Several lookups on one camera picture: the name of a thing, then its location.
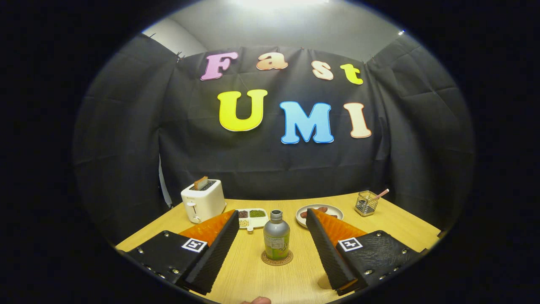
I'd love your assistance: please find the round cork coaster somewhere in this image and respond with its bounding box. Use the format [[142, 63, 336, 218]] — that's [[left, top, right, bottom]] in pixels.
[[261, 250, 294, 266]]

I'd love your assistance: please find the white oval plate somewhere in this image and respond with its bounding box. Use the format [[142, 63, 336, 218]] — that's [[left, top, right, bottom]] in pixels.
[[295, 204, 344, 228]]

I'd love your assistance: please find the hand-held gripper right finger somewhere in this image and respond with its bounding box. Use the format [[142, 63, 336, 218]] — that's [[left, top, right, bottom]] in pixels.
[[306, 208, 424, 296]]

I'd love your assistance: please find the white toaster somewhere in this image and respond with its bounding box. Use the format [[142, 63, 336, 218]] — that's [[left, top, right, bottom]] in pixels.
[[181, 179, 227, 224]]

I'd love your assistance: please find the wooden table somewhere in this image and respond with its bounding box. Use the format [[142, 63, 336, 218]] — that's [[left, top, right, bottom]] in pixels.
[[115, 192, 441, 304]]

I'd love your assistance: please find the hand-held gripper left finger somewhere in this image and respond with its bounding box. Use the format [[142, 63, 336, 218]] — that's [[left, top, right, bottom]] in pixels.
[[126, 210, 240, 296]]

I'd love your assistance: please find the white divided dish with beans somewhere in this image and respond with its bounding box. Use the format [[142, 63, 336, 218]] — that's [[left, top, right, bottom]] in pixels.
[[236, 208, 269, 232]]

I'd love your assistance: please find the wire mesh holder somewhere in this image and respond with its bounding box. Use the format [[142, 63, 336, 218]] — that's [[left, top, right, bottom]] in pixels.
[[355, 190, 379, 217]]

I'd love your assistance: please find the silver green juice bottle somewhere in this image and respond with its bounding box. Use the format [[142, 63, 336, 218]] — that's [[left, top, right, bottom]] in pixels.
[[263, 209, 291, 261]]

